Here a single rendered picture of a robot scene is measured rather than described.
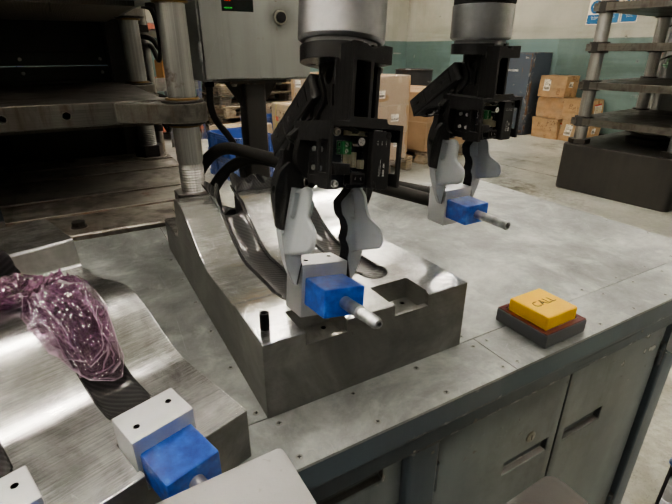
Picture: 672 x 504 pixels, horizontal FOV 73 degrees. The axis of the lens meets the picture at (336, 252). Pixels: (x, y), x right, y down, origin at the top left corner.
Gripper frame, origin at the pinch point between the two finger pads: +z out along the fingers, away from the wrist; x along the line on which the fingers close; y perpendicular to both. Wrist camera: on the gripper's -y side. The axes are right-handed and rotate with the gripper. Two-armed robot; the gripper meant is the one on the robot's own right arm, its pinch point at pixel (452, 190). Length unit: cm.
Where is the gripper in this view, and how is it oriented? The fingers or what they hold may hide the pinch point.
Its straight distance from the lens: 70.7
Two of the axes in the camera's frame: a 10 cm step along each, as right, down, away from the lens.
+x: 8.7, -2.0, 4.5
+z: 0.0, 9.1, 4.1
